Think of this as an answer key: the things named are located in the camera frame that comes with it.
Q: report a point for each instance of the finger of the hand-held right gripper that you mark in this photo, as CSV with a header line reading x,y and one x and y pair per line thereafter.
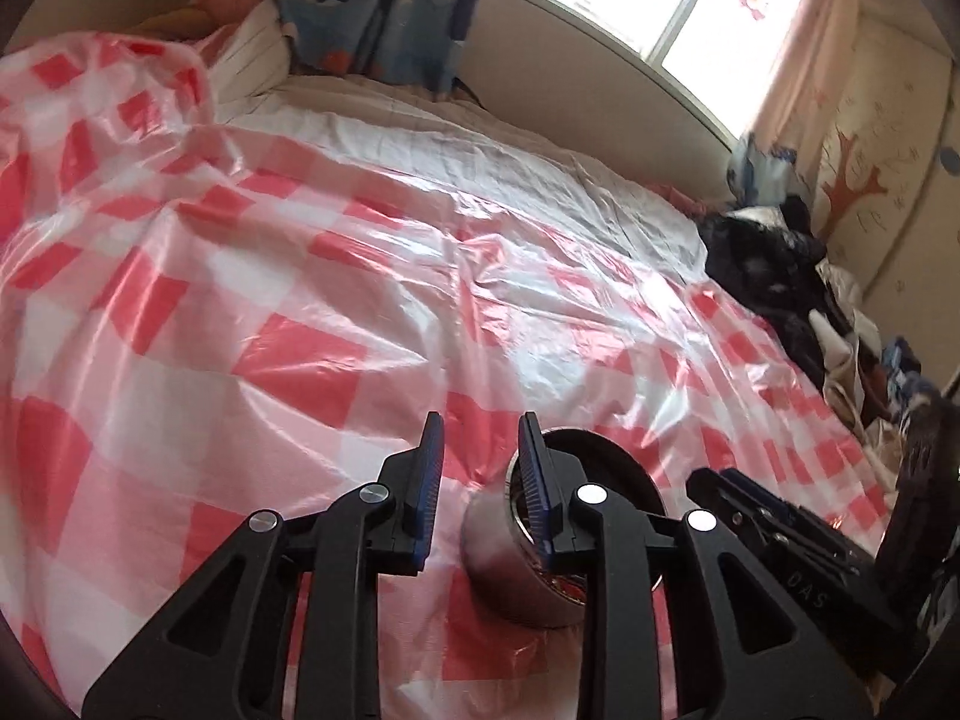
x,y
765,517

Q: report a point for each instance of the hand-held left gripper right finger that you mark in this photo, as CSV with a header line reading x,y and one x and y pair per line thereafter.
x,y
535,499

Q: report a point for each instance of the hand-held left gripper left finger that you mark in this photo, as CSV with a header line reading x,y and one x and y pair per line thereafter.
x,y
427,491

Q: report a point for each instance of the shiny steel cup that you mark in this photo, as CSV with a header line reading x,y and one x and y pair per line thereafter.
x,y
495,570

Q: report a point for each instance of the blue clothing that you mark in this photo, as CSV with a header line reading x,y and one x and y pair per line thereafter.
x,y
907,379

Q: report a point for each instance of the white cloth pile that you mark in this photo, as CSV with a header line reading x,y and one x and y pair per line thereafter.
x,y
847,360

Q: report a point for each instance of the dark clothing pile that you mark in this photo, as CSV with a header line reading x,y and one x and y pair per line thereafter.
x,y
757,262

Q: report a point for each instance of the red white checked plastic sheet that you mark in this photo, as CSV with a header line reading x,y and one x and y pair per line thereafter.
x,y
225,300

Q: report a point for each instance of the pink pillow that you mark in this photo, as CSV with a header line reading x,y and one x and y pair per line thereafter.
x,y
686,199

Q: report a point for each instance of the blue whale print curtain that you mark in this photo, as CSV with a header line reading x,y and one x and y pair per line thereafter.
x,y
390,7
761,169

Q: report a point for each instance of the white bed sheet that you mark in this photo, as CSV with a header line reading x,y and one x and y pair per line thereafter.
x,y
450,135

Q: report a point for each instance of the pink curtain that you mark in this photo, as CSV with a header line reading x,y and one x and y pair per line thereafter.
x,y
814,37

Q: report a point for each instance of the window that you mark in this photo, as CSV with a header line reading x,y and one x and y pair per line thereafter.
x,y
660,7

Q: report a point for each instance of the pink cloth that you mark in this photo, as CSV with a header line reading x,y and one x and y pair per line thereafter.
x,y
225,4

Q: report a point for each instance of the yellow cloth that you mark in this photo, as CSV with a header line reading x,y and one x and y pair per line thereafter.
x,y
169,21

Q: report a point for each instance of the tree wall sticker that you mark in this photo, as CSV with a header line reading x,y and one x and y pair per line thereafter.
x,y
847,187

